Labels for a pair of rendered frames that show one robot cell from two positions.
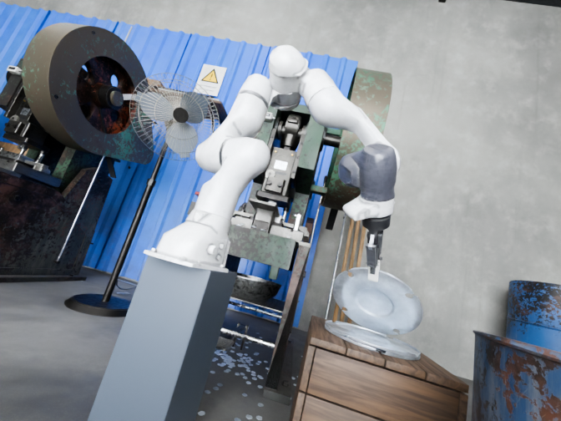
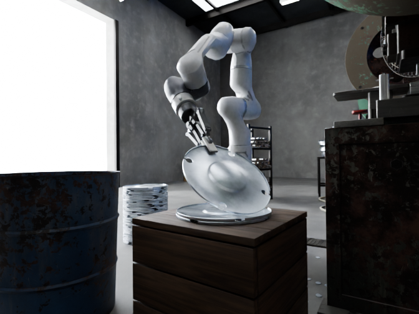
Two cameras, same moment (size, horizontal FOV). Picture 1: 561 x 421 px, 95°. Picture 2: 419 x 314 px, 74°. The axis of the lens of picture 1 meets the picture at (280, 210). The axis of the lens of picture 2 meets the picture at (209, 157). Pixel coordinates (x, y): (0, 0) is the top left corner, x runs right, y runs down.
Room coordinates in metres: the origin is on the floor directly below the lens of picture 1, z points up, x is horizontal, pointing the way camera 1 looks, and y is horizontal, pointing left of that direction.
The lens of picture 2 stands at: (1.21, -1.19, 0.52)
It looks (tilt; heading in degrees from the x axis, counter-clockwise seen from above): 1 degrees up; 115
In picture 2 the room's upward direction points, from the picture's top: 1 degrees counter-clockwise
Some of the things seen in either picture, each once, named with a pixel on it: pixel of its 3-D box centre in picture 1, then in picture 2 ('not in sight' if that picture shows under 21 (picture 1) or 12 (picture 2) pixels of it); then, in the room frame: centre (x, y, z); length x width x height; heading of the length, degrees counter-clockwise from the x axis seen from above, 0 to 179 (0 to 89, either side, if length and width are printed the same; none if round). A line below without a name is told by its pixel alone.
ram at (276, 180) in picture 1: (280, 172); (409, 17); (1.45, 0.06, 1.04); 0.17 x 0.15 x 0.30; 173
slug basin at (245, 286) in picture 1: (250, 286); not in sight; (1.49, 0.06, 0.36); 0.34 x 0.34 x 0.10
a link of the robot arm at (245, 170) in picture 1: (235, 177); (234, 121); (0.72, 0.15, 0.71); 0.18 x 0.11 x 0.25; 59
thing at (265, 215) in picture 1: (262, 219); (370, 107); (1.32, 0.08, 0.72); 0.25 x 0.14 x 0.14; 173
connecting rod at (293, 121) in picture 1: (290, 140); not in sight; (1.49, 0.06, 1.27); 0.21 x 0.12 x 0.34; 173
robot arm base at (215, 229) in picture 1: (197, 237); (233, 159); (0.70, 0.20, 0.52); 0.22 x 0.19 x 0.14; 165
